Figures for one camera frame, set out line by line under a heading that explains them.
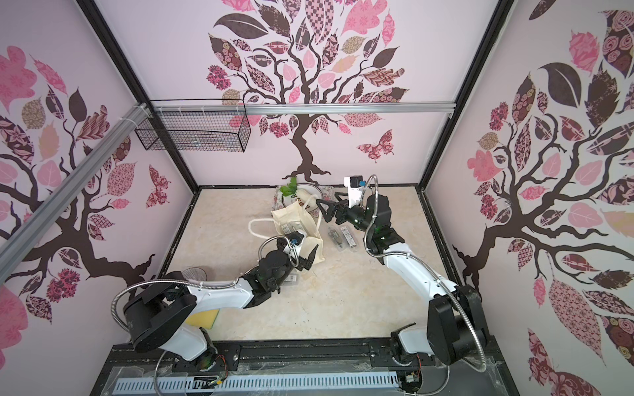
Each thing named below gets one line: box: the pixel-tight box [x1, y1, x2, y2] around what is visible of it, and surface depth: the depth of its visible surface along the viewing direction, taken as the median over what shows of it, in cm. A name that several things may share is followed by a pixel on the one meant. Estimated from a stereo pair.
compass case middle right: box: [340, 226, 357, 249], surface depth 102 cm
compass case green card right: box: [327, 226, 344, 250], surface depth 102 cm
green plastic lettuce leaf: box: [279, 175, 299, 197], surface depth 119 cm
